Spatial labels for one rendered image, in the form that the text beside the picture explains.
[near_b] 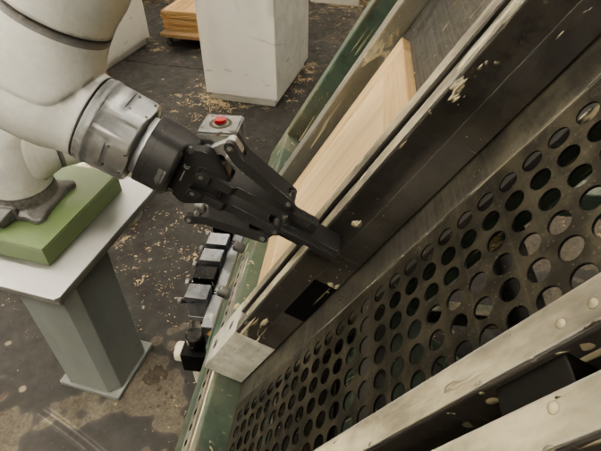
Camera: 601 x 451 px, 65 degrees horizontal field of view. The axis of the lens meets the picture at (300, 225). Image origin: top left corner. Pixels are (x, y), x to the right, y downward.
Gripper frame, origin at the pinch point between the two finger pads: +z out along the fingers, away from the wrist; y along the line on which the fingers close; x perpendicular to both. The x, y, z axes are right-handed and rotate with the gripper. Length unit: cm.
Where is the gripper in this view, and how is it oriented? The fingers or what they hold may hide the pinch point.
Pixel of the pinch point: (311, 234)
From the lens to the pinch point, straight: 54.1
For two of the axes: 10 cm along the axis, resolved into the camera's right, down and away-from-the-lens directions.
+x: 1.4, -6.5, 7.5
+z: 8.6, 4.6, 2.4
